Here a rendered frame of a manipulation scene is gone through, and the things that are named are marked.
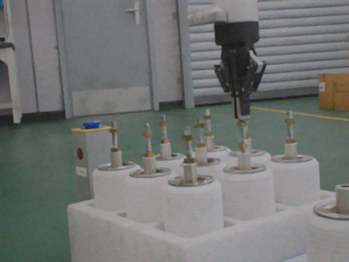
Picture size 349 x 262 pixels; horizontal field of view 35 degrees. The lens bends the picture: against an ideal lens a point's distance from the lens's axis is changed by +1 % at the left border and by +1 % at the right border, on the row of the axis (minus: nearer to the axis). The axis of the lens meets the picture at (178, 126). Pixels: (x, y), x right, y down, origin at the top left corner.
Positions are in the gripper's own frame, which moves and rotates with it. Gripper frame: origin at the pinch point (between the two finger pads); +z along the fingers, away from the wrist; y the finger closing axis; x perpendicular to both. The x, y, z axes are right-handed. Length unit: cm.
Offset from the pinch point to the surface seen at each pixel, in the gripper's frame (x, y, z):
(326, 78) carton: -280, 279, 10
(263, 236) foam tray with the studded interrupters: 2.9, -8.2, 20.0
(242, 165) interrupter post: 0.9, -0.7, 9.8
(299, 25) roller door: -371, 417, -45
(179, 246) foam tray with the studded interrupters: 18.3, -9.1, 18.1
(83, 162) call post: 16.7, 37.5, 11.6
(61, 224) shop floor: 11, 80, 36
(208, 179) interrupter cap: 9.5, -3.7, 10.5
